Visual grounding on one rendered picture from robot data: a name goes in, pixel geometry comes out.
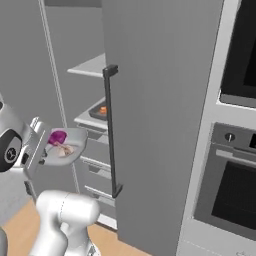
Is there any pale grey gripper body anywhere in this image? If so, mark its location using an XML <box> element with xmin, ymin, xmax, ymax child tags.
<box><xmin>24</xmin><ymin>116</ymin><xmax>53</xmax><ymax>183</ymax></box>

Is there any purple onion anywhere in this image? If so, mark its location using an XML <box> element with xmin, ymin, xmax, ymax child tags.
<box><xmin>47</xmin><ymin>130</ymin><xmax>69</xmax><ymax>147</ymax></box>

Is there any pale garlic bulb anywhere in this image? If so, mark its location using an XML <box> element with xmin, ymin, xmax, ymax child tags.
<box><xmin>54</xmin><ymin>142</ymin><xmax>75</xmax><ymax>158</ymax></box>

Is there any grey vegetable container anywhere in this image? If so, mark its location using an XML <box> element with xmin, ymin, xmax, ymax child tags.
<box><xmin>41</xmin><ymin>127</ymin><xmax>90</xmax><ymax>168</ymax></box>

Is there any grey freezer rack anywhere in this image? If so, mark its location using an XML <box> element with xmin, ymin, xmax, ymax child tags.
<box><xmin>66</xmin><ymin>52</ymin><xmax>108</xmax><ymax>80</ymax></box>
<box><xmin>73</xmin><ymin>96</ymin><xmax>110</xmax><ymax>132</ymax></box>

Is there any grey freezer drawer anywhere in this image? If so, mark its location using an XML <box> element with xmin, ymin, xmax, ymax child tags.
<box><xmin>75</xmin><ymin>125</ymin><xmax>112</xmax><ymax>165</ymax></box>
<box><xmin>83</xmin><ymin>185</ymin><xmax>118</xmax><ymax>214</ymax></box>
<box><xmin>79</xmin><ymin>155</ymin><xmax>115</xmax><ymax>198</ymax></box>

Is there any dark grey meat container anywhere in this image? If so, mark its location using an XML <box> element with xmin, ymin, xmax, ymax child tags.
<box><xmin>88</xmin><ymin>101</ymin><xmax>109</xmax><ymax>121</ymax></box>

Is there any grey freezer door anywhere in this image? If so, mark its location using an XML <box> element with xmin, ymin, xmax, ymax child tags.
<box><xmin>101</xmin><ymin>0</ymin><xmax>225</xmax><ymax>256</ymax></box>

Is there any grey side door with seal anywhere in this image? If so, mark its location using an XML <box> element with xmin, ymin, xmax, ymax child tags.
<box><xmin>0</xmin><ymin>0</ymin><xmax>82</xmax><ymax>228</ymax></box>

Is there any white appliance housing cabinet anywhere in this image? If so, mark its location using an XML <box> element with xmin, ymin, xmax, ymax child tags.
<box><xmin>175</xmin><ymin>0</ymin><xmax>256</xmax><ymax>256</ymax></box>

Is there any round oven knob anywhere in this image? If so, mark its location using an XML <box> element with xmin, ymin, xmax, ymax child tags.
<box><xmin>224</xmin><ymin>132</ymin><xmax>236</xmax><ymax>143</ymax></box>

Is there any steel built-in oven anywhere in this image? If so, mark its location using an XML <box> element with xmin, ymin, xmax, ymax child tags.
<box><xmin>192</xmin><ymin>121</ymin><xmax>256</xmax><ymax>243</ymax></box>

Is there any black built-in microwave oven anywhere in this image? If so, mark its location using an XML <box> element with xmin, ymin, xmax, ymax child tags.
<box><xmin>218</xmin><ymin>0</ymin><xmax>256</xmax><ymax>110</ymax></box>

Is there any dark freezer door handle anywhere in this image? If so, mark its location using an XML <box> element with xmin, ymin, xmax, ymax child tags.
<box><xmin>102</xmin><ymin>64</ymin><xmax>124</xmax><ymax>200</ymax></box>

